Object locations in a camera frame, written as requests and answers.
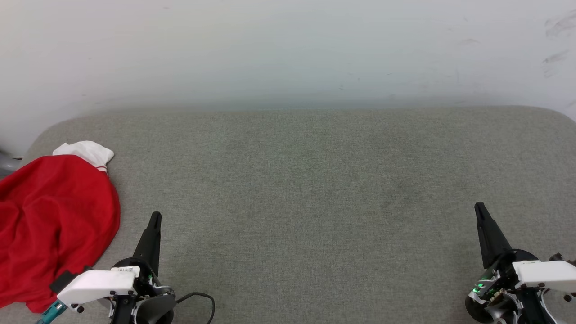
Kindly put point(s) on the grey cylindrical object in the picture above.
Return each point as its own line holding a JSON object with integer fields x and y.
{"x": 8, "y": 165}

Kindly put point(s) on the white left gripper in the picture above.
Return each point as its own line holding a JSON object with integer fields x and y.
{"x": 99, "y": 283}

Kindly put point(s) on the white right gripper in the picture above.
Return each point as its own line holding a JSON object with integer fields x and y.
{"x": 540, "y": 272}

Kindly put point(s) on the red and white jersey shirt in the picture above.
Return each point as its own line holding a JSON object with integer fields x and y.
{"x": 54, "y": 207}

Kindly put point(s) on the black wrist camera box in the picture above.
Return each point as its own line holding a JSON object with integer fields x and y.
{"x": 62, "y": 281}
{"x": 558, "y": 258}

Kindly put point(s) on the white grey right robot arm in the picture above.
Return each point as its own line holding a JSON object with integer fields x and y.
{"x": 499, "y": 311}

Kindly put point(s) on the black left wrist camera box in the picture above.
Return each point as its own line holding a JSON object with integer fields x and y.
{"x": 62, "y": 281}

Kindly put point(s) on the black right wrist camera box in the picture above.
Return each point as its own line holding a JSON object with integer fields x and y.
{"x": 558, "y": 258}

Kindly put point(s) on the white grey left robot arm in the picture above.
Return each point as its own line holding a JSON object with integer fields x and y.
{"x": 155, "y": 310}

